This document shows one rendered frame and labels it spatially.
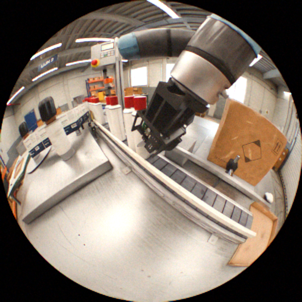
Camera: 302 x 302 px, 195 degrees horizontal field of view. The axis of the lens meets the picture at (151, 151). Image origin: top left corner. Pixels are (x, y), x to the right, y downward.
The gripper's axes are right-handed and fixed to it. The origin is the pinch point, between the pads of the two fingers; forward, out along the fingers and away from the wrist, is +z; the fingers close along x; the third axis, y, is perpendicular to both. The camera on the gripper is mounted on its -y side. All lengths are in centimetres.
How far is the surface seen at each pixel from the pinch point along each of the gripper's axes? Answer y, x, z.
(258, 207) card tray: -12, 48, -17
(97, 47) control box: -2, -67, -21
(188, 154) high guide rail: -2.6, 8.2, -7.7
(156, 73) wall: -490, -444, 113
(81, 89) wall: -57, -746, 324
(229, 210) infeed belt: -0.9, 29.3, -10.5
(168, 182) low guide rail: 4.7, 10.4, -3.4
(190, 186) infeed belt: -0.5, 16.5, -3.1
